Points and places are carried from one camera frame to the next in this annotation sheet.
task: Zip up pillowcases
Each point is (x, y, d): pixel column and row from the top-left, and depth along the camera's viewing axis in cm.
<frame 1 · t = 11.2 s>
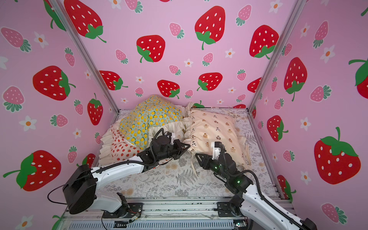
left hand: (192, 145, 75), fingers closed
right hand: (195, 157, 73), fingers open
cream animal print pillow: (203, 127, 92), point 16 cm above the table
lemon print teal pillow: (153, 110, 89), point 25 cm above the table
red strawberry print pillow: (113, 148, 93), point 7 cm above the table
fern print bed sheet: (185, 176, 88), on the table

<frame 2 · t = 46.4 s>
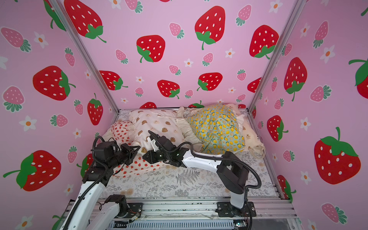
left hand: (141, 145, 75), fingers closed
right hand: (139, 162, 73), fingers closed
lemon print teal pillow: (218, 127, 83), point 23 cm above the table
red strawberry print pillow: (120, 133, 100), point 8 cm above the table
white bear print pillow: (168, 122, 100), point 12 cm above the table
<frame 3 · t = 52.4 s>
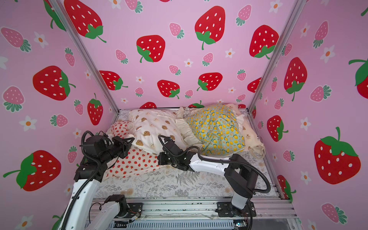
left hand: (134, 136, 71), fingers closed
right hand: (153, 161, 78), fingers closed
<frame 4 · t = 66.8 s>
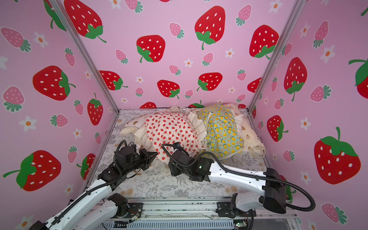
left hand: (159, 152, 76), fingers closed
right hand: (168, 168, 72), fingers open
red strawberry print pillow: (162, 130, 86), point 20 cm above the table
